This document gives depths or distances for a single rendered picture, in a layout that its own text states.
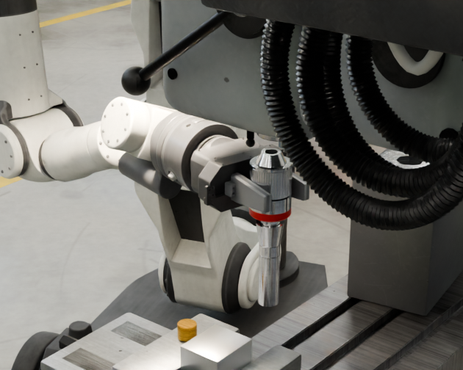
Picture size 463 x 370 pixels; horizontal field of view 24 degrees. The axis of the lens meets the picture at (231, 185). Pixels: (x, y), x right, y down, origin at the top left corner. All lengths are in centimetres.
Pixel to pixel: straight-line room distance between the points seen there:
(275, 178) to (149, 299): 117
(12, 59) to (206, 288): 75
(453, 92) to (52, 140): 73
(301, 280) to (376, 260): 88
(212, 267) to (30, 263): 178
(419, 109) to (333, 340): 59
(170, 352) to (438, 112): 46
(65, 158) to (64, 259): 231
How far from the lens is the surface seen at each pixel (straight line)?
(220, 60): 104
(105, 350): 128
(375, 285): 151
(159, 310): 225
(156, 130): 128
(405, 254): 147
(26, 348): 210
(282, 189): 116
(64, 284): 359
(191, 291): 210
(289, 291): 232
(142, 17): 183
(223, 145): 123
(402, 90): 91
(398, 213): 75
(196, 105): 108
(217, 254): 202
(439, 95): 89
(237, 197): 118
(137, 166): 134
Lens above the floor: 167
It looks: 23 degrees down
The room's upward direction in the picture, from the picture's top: straight up
